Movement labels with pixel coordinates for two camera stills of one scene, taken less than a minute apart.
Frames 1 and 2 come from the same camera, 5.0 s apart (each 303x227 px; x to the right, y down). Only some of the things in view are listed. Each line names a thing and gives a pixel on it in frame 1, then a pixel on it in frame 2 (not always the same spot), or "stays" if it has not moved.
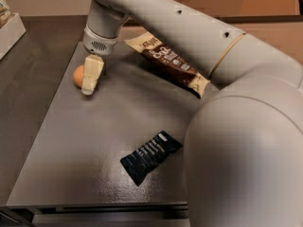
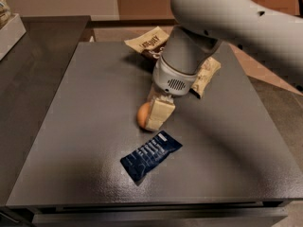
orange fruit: [79, 76] to [142, 113]
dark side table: [30, 78] stays
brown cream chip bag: [153, 49] stays
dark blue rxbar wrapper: [141, 161] stays
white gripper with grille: [100, 43] to [170, 78]
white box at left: [10, 32] stays
